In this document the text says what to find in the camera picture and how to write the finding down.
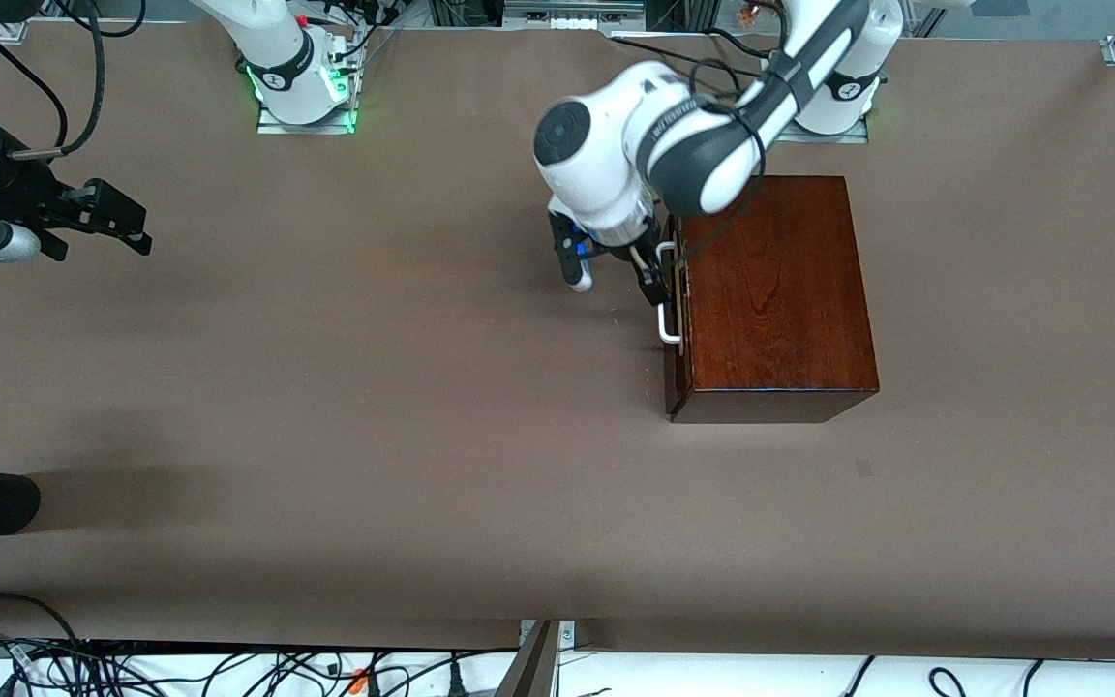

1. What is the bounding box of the white drawer handle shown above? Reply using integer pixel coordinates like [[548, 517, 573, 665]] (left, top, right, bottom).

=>
[[655, 242, 685, 347]]

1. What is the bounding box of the light wood drawer dark front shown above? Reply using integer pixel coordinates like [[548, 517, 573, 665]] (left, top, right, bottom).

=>
[[666, 221, 690, 409]]

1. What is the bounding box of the dark brown wooden cabinet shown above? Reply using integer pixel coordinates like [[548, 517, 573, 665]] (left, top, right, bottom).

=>
[[664, 174, 881, 425]]

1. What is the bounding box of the aluminium equipment rack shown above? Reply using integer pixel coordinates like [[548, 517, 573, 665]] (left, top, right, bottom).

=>
[[427, 0, 723, 32]]

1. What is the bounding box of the dark slanted bar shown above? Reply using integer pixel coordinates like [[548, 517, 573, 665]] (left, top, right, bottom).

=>
[[497, 620, 560, 697]]

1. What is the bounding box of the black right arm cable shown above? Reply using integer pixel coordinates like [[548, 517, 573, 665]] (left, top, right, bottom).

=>
[[0, 0, 147, 161]]

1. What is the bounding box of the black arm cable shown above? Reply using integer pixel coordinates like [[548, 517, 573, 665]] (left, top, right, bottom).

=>
[[0, 0, 147, 161], [659, 56, 773, 278]]

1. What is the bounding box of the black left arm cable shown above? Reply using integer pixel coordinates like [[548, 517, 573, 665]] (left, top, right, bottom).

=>
[[659, 56, 773, 278]]

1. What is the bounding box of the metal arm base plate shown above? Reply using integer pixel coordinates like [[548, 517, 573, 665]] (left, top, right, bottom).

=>
[[256, 39, 358, 136], [764, 48, 874, 145]]

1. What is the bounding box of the black cable on table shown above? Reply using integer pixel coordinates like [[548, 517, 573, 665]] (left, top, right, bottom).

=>
[[610, 27, 771, 78]]

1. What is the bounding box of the small metal bracket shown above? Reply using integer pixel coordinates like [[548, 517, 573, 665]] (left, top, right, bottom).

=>
[[519, 620, 578, 648]]

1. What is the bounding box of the tangled black cable bundle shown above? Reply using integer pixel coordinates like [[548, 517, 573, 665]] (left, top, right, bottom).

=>
[[0, 592, 520, 697]]

